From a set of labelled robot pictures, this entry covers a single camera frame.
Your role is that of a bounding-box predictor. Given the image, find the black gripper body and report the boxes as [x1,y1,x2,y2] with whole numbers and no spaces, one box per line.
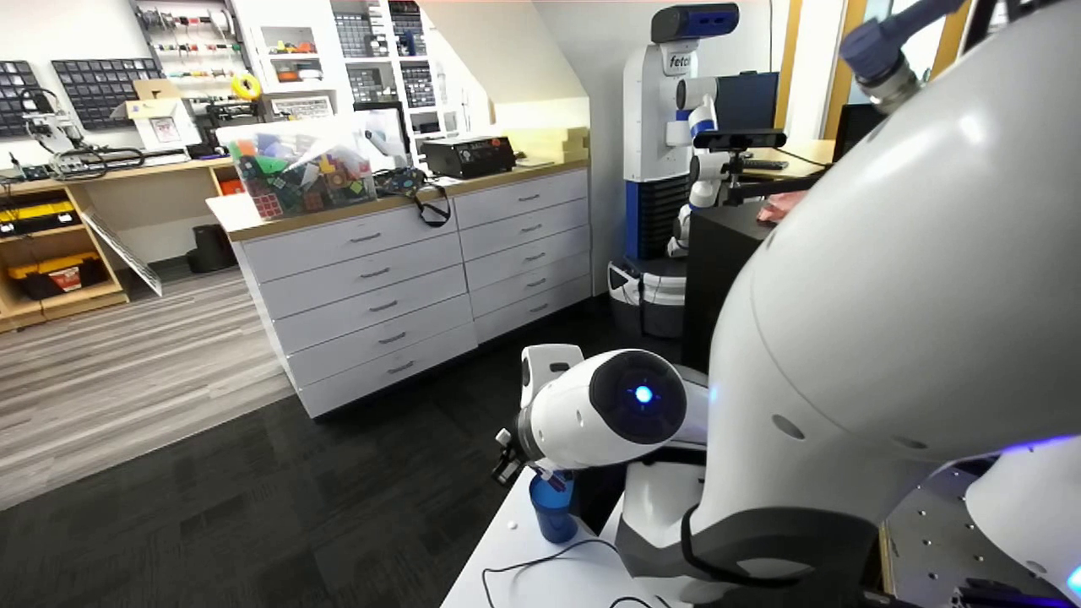
[489,421,539,489]

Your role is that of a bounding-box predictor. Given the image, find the blue plastic cup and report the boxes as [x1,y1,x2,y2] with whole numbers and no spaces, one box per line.
[528,469,580,546]

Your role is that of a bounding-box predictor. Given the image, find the stacked white baskets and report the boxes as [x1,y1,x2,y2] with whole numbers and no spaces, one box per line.
[603,260,689,341]

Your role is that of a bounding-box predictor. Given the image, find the white drawer cabinet wooden top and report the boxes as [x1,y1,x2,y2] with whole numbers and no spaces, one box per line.
[228,161,594,421]

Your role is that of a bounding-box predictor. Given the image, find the blue white tall robot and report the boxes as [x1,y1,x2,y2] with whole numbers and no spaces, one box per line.
[622,0,746,268]

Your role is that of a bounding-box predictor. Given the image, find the black cabinet white doors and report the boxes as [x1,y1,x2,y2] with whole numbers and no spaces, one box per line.
[683,197,791,376]

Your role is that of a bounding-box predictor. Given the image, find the black box device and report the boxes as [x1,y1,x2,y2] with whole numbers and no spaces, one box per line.
[419,131,520,178]

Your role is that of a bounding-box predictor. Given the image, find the small white robot figure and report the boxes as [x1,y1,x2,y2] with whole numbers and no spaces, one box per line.
[673,146,736,265]

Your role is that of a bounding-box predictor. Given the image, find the clear bag colourful items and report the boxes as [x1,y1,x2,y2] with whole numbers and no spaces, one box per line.
[216,119,380,219]

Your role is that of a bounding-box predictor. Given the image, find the black bin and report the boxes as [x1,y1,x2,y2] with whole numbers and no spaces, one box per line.
[181,219,241,276]

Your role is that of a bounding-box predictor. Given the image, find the black sensor bar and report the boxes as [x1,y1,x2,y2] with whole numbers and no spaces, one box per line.
[691,125,791,157]

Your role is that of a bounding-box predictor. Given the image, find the white display shelf unit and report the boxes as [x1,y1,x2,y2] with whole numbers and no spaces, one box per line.
[330,0,450,146]

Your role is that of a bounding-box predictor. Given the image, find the dark blue screen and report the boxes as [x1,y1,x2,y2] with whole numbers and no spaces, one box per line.
[711,68,783,134]

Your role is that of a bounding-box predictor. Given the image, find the metal breadboard table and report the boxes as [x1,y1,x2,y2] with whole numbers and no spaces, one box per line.
[873,460,1081,608]

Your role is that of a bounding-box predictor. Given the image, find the wooden workbench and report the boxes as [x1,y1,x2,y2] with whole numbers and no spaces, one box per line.
[0,157,241,275]

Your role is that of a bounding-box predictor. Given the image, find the leaning white board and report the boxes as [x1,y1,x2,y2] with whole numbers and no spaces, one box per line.
[69,198,164,302]

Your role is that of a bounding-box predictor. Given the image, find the black monitor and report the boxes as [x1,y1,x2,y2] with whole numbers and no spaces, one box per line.
[835,98,890,173]

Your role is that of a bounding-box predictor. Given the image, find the white framed picture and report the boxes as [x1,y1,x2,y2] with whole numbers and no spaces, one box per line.
[120,96,202,157]

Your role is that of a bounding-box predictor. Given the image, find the wooden open shelf unit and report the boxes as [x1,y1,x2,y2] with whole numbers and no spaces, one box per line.
[0,178,129,336]

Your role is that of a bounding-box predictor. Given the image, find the small parts drawer rack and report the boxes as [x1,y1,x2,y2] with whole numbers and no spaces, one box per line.
[130,0,253,98]

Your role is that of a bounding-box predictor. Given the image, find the black pegboard panel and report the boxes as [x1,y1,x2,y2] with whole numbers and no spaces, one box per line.
[0,58,54,146]
[47,54,162,128]

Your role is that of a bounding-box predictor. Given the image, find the black looped cord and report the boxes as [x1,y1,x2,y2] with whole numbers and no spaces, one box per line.
[397,176,455,230]

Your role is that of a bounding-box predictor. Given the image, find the white wall shelf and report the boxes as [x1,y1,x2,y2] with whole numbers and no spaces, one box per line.
[228,0,349,122]

